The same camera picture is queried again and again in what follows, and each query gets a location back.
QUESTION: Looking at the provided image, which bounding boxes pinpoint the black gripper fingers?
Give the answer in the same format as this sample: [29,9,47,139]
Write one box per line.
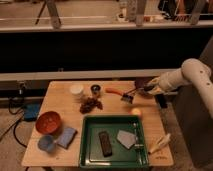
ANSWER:
[129,85,154,93]

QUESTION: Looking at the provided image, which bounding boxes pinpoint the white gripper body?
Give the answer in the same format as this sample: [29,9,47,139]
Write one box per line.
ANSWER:
[146,77,171,95]

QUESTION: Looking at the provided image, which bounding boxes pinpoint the purple bowl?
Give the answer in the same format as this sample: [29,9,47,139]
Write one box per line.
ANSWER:
[134,77,151,98]

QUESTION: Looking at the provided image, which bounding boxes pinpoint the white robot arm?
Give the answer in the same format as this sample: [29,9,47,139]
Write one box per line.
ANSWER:
[134,58,213,119]

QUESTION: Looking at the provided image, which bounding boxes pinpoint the red-orange bowl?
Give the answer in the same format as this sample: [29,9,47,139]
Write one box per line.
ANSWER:
[35,111,62,135]

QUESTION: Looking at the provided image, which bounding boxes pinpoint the small orange ball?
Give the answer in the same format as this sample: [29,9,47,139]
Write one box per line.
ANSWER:
[130,108,142,117]

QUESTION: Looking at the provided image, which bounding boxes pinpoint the orange carrot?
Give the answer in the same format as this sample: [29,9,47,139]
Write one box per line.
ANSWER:
[105,88,124,96]

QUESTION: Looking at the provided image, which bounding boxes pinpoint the grey folded cloth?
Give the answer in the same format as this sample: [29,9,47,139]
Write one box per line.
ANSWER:
[117,130,136,149]

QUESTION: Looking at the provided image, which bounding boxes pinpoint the yellow banana toy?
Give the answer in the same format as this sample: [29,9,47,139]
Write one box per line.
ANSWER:
[148,133,171,154]

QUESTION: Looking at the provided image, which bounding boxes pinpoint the brown grape bunch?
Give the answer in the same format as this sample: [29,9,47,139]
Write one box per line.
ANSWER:
[80,97,103,114]

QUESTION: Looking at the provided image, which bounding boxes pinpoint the green plastic tray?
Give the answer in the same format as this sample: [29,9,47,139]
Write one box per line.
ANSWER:
[79,115,149,169]

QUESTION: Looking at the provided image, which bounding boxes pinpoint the dark brown block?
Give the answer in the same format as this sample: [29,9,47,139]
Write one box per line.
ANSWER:
[99,131,112,157]

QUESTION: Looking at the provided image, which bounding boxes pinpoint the white cup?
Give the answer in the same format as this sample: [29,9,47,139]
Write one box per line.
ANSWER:
[70,84,84,98]

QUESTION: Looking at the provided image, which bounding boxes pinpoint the blue sponge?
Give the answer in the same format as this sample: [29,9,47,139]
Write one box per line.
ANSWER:
[56,127,77,149]

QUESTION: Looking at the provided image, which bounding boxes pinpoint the blue cup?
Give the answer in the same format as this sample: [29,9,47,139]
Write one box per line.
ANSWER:
[38,135,55,153]

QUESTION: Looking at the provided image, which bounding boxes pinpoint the blue box on floor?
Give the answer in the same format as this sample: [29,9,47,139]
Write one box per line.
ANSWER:
[24,103,40,121]

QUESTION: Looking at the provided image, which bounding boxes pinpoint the black cables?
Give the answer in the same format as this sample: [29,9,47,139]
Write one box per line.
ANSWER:
[0,81,28,148]

